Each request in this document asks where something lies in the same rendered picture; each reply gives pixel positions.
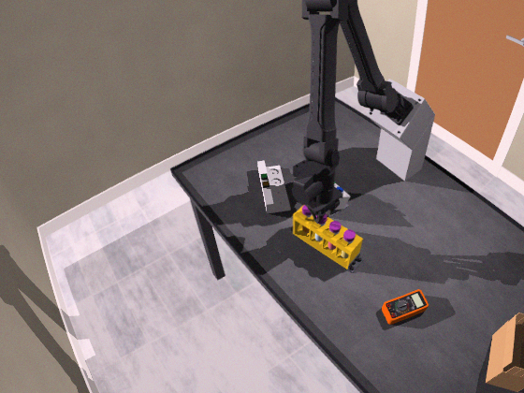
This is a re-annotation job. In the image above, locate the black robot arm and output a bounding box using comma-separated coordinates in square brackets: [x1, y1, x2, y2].
[292, 0, 414, 205]

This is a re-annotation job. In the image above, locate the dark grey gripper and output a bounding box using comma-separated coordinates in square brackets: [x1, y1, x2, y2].
[306, 185, 343, 224]

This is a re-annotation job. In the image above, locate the white key housing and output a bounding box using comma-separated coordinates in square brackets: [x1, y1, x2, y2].
[329, 182, 350, 218]

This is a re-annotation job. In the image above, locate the dark grey table edge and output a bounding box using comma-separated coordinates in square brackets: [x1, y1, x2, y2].
[170, 97, 524, 393]

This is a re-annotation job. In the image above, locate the orange digital multimeter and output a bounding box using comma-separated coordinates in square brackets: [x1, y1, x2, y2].
[382, 289, 429, 325]

